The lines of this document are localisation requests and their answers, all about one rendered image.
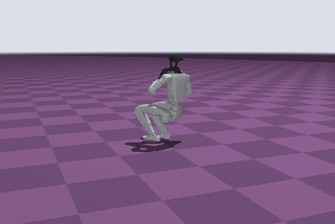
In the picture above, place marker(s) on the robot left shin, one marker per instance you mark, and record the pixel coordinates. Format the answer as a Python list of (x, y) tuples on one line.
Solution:
[(144, 120)]

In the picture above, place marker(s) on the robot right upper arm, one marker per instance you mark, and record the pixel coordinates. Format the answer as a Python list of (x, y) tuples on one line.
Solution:
[(188, 86)]

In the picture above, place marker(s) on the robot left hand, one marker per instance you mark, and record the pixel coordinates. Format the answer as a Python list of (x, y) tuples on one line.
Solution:
[(164, 71)]

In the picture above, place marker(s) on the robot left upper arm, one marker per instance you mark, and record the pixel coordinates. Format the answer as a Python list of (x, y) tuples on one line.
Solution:
[(165, 78)]

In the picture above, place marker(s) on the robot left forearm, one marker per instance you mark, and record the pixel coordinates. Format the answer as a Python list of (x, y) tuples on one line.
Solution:
[(153, 83)]

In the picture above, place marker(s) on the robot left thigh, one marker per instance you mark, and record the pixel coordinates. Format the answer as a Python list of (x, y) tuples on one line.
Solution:
[(156, 111)]

